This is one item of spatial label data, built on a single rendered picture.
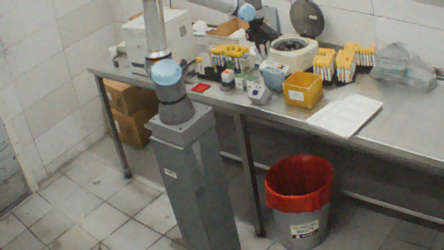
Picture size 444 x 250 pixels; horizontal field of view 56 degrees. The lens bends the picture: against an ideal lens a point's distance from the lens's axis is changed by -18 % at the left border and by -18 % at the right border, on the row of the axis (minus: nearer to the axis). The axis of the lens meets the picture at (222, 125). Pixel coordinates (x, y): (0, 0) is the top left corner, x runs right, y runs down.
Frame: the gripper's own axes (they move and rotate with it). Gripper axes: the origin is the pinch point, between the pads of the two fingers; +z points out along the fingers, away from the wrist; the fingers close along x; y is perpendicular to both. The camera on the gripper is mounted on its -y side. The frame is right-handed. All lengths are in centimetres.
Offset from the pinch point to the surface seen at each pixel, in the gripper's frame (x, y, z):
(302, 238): 12, -23, 90
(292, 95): 6.9, -20.1, 10.2
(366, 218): -30, -37, 103
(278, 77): 1.9, -7.9, 7.1
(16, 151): 100, 170, 63
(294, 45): -26.5, 6.5, 5.2
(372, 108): -9, -53, 14
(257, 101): 15.6, -6.8, 12.9
